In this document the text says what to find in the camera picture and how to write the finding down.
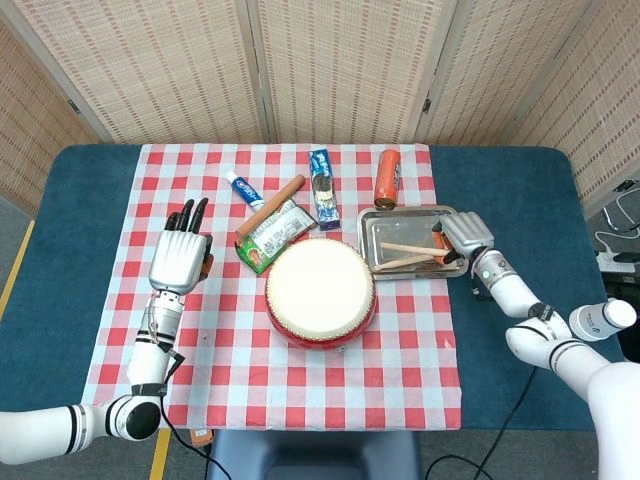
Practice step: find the white power strip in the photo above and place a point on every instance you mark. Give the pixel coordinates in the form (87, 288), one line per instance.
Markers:
(617, 261)

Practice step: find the small orange box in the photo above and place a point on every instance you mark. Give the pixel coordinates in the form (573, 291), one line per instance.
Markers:
(201, 436)

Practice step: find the red white checkered tablecloth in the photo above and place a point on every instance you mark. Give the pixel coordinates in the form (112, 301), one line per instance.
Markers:
(250, 390)

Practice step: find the white plastic bottle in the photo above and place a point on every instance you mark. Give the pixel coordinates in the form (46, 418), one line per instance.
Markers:
(595, 320)

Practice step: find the blue cookie packet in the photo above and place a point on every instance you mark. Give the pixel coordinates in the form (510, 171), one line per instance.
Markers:
(322, 190)

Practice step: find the light wooden drumstick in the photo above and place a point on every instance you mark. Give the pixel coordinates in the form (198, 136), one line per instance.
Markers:
(405, 262)
(410, 248)

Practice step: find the white blue toothpaste tube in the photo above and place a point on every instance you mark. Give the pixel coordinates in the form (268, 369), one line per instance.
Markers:
(245, 190)

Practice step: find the rectangular stainless steel tray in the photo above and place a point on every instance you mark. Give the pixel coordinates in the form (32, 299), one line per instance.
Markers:
(400, 227)

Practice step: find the green silver snack packet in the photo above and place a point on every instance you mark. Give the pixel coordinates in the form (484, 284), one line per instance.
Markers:
(275, 237)

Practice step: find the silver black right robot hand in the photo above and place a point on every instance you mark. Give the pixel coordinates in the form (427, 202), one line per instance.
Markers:
(467, 232)

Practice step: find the red drum with white skin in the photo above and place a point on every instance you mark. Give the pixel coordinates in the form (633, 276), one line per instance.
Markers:
(320, 290)

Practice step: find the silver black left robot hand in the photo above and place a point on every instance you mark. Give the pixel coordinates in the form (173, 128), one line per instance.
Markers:
(177, 260)

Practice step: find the woven beige folding screen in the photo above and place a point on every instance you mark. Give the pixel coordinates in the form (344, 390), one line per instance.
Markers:
(340, 65)

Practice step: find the orange cylindrical can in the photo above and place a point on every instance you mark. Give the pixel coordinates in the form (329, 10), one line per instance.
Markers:
(387, 177)

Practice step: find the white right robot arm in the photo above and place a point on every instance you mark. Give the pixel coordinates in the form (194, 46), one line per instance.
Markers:
(505, 285)

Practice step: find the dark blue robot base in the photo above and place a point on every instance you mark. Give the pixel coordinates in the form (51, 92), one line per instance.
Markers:
(315, 455)

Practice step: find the teal table cover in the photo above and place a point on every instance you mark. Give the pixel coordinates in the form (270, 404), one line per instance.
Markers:
(520, 190)

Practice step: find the brown wooden rolling pin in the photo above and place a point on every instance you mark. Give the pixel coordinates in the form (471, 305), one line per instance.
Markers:
(272, 204)

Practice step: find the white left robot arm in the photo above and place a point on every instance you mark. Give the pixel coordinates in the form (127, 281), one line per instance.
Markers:
(150, 350)

